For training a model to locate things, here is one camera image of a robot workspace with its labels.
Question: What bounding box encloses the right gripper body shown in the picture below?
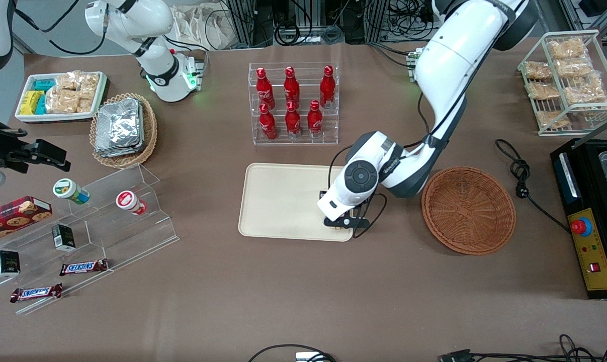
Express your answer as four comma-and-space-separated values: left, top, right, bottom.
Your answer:
0, 115, 35, 174

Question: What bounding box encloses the white rectangular snack tray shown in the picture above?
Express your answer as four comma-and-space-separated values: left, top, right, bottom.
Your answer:
15, 71, 108, 124

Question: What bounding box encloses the beige plastic tray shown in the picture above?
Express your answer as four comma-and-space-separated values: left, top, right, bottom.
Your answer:
238, 162, 355, 242

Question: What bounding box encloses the tan wicker basket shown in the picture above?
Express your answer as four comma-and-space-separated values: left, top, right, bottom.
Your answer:
90, 93, 158, 169

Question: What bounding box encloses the brown wicker basket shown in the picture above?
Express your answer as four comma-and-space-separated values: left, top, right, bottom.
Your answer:
421, 166, 516, 256

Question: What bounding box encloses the green lid yogurt cup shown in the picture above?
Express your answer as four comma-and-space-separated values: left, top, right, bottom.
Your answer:
52, 178, 91, 205

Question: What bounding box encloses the yellow snack pack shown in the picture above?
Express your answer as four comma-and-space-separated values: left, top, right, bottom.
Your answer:
20, 90, 44, 116

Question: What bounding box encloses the silver foil pack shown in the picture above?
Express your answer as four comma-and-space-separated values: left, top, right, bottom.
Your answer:
94, 136, 146, 158
96, 98, 143, 150

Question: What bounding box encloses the red plaid cookie box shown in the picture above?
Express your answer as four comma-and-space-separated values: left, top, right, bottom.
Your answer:
0, 196, 53, 246

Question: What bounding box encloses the small black box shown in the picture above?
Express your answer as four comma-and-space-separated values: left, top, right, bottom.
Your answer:
51, 224, 77, 252
0, 249, 21, 279

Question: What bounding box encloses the red lid yogurt cup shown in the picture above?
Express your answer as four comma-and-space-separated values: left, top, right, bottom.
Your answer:
115, 190, 148, 216

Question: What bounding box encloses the clear acrylic bottle rack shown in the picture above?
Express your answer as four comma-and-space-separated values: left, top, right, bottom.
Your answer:
248, 62, 340, 146

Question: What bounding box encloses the clear acrylic step shelf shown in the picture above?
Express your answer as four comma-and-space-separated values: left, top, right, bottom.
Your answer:
0, 163, 180, 316

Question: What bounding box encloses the red cola bottle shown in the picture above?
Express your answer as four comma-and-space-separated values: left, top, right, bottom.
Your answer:
284, 66, 301, 108
258, 103, 279, 141
255, 67, 276, 109
307, 100, 324, 139
285, 101, 303, 140
319, 65, 336, 110

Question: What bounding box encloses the snickers chocolate bar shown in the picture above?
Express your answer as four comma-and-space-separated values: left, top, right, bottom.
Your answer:
10, 283, 63, 304
59, 258, 109, 277

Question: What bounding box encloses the white cloth bag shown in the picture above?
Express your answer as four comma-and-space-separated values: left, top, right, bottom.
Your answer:
171, 4, 244, 51

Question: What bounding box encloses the clear bagged pastry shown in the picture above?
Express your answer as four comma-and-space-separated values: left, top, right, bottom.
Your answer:
555, 57, 594, 79
536, 110, 571, 130
523, 61, 554, 80
526, 81, 561, 101
563, 74, 607, 107
548, 37, 588, 60

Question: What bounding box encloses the red emergency stop button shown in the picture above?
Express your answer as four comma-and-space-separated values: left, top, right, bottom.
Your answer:
571, 217, 593, 237

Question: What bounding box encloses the black machine housing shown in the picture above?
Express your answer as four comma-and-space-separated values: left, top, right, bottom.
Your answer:
550, 137, 607, 301

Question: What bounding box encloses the yellow control panel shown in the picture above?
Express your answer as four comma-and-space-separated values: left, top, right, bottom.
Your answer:
567, 207, 607, 292

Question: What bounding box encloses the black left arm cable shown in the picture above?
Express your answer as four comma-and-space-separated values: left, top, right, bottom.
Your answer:
327, 90, 475, 239

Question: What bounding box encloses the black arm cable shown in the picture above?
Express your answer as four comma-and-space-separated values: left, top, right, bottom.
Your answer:
327, 90, 475, 239
11, 0, 108, 56

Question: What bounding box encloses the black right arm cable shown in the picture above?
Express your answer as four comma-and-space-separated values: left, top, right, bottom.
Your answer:
11, 0, 108, 56

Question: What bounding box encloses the black looped floor cable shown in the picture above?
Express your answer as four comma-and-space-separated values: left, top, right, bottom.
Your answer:
247, 343, 337, 362

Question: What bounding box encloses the black cable with connector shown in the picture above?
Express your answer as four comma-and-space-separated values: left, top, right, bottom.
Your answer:
439, 334, 607, 362

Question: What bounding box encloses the black power cable with plug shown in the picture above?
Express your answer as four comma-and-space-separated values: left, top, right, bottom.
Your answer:
494, 139, 571, 235

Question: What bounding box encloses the white wire rack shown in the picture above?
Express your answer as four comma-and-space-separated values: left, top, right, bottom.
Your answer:
517, 30, 607, 137

